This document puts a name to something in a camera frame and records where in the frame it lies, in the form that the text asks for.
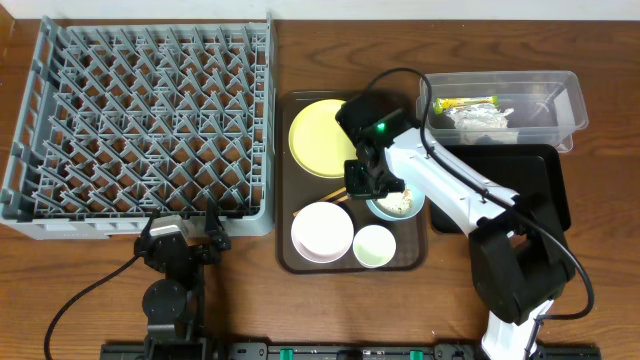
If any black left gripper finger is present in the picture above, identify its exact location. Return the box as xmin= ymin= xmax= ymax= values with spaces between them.
xmin=204 ymin=201 xmax=231 ymax=250
xmin=139 ymin=209 xmax=160 ymax=245

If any light blue bowl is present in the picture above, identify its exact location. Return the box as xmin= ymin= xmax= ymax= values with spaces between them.
xmin=366 ymin=186 xmax=426 ymax=221

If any pale green cup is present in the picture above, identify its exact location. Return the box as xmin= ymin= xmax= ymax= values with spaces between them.
xmin=352 ymin=225 xmax=396 ymax=268

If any green snack wrapper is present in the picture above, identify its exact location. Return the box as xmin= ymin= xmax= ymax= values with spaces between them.
xmin=433 ymin=96 xmax=499 ymax=114

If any white paper napkin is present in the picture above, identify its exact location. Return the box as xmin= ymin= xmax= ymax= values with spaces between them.
xmin=444 ymin=103 xmax=518 ymax=145

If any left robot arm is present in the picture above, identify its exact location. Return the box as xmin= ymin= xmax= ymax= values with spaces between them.
xmin=134 ymin=202 xmax=231 ymax=359

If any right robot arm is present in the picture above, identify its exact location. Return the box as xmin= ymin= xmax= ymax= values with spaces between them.
xmin=335 ymin=93 xmax=576 ymax=359

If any black waste tray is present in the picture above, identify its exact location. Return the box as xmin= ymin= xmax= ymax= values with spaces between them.
xmin=447 ymin=144 xmax=571 ymax=231

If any clear plastic waste bin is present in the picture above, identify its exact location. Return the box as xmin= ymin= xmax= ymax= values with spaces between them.
xmin=427 ymin=71 xmax=589 ymax=153

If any upper wooden chopstick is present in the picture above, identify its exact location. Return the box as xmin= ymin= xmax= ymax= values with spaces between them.
xmin=317 ymin=187 xmax=347 ymax=203

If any wooden chopstick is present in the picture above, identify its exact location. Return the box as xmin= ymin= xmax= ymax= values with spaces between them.
xmin=317 ymin=187 xmax=347 ymax=203
xmin=333 ymin=195 xmax=349 ymax=204

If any lower wooden chopstick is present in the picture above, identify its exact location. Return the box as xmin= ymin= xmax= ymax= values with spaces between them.
xmin=333 ymin=195 xmax=349 ymax=204

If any yellow round plate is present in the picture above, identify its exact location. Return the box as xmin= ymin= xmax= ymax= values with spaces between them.
xmin=288 ymin=99 xmax=356 ymax=179

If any brown serving tray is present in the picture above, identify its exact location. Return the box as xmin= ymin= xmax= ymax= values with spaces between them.
xmin=275 ymin=90 xmax=428 ymax=275

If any pink white bowl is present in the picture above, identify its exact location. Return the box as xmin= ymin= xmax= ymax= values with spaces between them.
xmin=290 ymin=202 xmax=354 ymax=264

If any grey plastic dish rack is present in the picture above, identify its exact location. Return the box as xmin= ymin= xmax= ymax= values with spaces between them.
xmin=1 ymin=18 xmax=277 ymax=240

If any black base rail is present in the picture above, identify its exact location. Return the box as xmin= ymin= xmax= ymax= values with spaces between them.
xmin=98 ymin=339 xmax=601 ymax=360

